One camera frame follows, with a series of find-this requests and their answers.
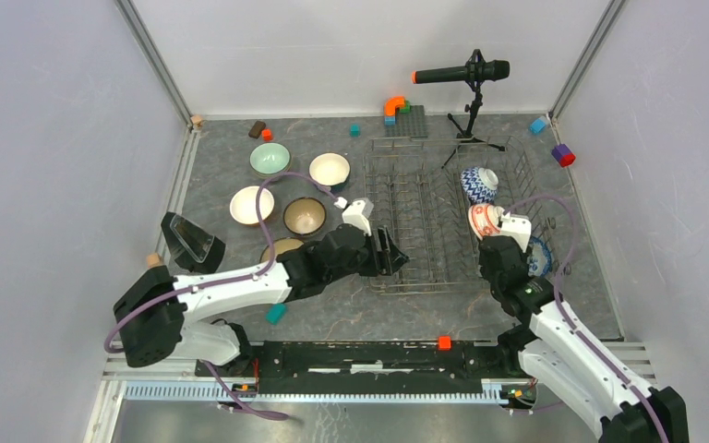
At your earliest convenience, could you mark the red and white bowl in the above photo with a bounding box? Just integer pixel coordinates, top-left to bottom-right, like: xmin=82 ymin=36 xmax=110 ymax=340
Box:
xmin=467 ymin=203 xmax=504 ymax=240

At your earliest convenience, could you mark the blue floral white bowl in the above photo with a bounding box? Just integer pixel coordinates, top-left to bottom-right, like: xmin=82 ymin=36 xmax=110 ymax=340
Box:
xmin=527 ymin=236 xmax=553 ymax=277

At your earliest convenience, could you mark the dark brown patterned bowl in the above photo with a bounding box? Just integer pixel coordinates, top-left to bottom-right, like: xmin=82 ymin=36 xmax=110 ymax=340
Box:
xmin=282 ymin=197 xmax=327 ymax=236

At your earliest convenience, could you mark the pink speckled bowl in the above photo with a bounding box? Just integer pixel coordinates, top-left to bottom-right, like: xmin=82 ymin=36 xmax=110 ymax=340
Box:
xmin=259 ymin=237 xmax=304 ymax=262

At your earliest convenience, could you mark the blue zigzag pattern bowl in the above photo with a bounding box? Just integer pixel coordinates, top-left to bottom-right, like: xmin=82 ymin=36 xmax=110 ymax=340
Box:
xmin=460 ymin=167 xmax=499 ymax=204

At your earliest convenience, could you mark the teal and white bowl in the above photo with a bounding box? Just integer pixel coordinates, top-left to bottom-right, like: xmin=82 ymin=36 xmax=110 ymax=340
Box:
xmin=308 ymin=152 xmax=351 ymax=194

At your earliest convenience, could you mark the orange bowl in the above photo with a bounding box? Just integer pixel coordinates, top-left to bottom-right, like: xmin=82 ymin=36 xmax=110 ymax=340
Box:
xmin=229 ymin=186 xmax=275 ymax=226

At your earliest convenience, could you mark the mint green flower bowl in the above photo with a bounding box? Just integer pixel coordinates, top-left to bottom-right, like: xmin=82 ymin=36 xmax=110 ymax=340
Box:
xmin=249 ymin=142 xmax=292 ymax=178

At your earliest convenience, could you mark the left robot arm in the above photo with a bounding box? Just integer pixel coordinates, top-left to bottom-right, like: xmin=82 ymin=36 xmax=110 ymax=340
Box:
xmin=114 ymin=223 xmax=409 ymax=377

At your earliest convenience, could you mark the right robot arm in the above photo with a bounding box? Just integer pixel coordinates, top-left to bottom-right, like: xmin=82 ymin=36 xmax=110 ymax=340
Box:
xmin=479 ymin=236 xmax=690 ymax=442

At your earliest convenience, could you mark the teal block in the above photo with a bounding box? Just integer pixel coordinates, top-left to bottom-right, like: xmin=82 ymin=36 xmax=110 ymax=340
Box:
xmin=265 ymin=304 xmax=288 ymax=325

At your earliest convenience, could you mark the small orange cube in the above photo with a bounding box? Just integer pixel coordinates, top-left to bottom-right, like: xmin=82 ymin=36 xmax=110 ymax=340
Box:
xmin=437 ymin=336 xmax=452 ymax=351

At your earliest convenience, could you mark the purple and red block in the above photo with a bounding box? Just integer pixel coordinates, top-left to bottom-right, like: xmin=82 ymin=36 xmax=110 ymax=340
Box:
xmin=551 ymin=144 xmax=576 ymax=168

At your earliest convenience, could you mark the black microphone tripod stand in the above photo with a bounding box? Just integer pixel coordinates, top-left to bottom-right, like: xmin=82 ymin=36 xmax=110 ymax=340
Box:
xmin=441 ymin=48 xmax=511 ymax=169

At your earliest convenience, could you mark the light blue block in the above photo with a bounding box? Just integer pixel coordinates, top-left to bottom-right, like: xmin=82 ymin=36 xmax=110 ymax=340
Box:
xmin=528 ymin=115 xmax=549 ymax=135

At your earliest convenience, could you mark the grey building block baseplate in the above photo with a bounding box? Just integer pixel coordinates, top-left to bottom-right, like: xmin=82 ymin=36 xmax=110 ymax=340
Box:
xmin=384 ymin=105 xmax=428 ymax=138

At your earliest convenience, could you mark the green block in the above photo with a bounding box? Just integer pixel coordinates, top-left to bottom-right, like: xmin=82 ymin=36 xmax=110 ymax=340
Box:
xmin=398 ymin=100 xmax=411 ymax=114

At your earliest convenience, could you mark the orange curved block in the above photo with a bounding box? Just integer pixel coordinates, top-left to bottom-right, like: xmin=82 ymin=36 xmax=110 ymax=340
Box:
xmin=383 ymin=96 xmax=406 ymax=117

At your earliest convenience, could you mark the brown block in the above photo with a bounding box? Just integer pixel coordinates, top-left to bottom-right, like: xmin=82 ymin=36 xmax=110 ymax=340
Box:
xmin=248 ymin=120 xmax=267 ymax=138

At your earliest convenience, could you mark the black clear-top box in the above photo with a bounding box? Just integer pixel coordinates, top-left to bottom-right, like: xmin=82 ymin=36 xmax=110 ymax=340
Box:
xmin=161 ymin=211 xmax=226 ymax=274

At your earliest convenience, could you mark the black microphone orange tip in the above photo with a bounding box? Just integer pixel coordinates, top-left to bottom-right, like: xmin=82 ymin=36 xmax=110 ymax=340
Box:
xmin=412 ymin=60 xmax=511 ymax=84

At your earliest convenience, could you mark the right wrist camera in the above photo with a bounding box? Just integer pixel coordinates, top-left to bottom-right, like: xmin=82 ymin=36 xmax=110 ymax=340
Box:
xmin=499 ymin=212 xmax=533 ymax=253

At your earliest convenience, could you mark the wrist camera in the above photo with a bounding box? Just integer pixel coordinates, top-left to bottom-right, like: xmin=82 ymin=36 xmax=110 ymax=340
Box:
xmin=499 ymin=212 xmax=533 ymax=253
xmin=333 ymin=197 xmax=373 ymax=236

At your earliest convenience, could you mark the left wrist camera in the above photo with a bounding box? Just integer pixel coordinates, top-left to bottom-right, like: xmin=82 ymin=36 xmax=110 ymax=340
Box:
xmin=333 ymin=197 xmax=373 ymax=236

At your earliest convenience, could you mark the grey wire dish rack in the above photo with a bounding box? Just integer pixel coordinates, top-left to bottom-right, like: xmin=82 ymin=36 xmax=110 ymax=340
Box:
xmin=364 ymin=136 xmax=538 ymax=295

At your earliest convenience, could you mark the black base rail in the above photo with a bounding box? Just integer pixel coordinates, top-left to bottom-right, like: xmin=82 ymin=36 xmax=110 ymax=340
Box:
xmin=217 ymin=341 xmax=529 ymax=395

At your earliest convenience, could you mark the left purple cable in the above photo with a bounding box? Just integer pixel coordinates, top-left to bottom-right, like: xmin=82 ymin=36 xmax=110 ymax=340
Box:
xmin=103 ymin=172 xmax=346 ymax=423

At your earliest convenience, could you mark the wooden cube at wall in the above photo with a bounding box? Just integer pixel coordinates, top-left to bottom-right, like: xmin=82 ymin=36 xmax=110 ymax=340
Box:
xmin=145 ymin=253 xmax=164 ymax=269

